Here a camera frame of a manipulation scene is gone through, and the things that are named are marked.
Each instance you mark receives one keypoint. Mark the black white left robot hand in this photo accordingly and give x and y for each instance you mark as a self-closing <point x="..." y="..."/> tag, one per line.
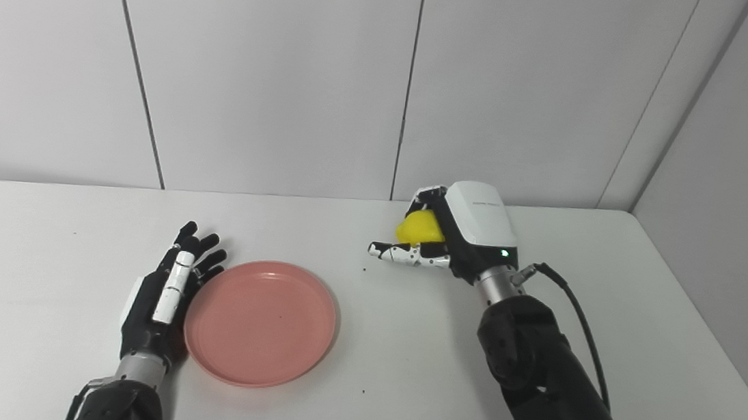
<point x="140" y="325"/>

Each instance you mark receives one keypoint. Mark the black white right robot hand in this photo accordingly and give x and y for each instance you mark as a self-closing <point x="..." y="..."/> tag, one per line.
<point x="483" y="220"/>

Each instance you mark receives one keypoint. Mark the yellow lemon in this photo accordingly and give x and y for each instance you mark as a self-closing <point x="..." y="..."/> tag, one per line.
<point x="420" y="229"/>

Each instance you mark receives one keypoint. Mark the pink round plate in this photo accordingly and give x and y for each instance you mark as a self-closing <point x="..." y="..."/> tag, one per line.
<point x="263" y="326"/>

